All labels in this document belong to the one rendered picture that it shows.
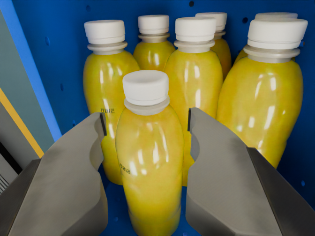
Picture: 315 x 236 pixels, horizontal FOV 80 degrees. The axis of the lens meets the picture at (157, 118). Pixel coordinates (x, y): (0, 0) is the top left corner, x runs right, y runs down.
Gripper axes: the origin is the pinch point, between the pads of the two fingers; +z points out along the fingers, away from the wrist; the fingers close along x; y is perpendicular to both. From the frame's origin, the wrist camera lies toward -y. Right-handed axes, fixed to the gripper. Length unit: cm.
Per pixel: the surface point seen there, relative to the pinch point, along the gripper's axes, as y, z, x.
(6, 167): 104, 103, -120
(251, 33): -3.6, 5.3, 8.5
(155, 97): 0.4, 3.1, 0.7
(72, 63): -0.6, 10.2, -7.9
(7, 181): 113, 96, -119
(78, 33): -3.3, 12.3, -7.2
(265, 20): -4.5, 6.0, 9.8
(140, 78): -0.7, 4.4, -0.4
